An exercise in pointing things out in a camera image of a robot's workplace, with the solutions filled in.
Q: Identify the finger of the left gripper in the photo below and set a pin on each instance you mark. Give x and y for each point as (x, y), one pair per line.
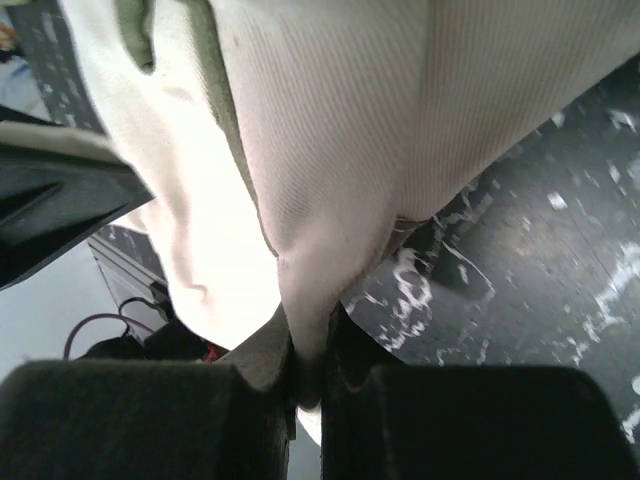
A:
(59, 186)

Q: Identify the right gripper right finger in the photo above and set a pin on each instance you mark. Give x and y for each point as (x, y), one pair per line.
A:
(384, 419)

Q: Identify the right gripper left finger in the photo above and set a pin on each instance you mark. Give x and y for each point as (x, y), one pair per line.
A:
(108, 419)

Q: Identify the work glove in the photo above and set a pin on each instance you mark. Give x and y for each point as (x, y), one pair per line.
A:
(235, 239)
(493, 71)

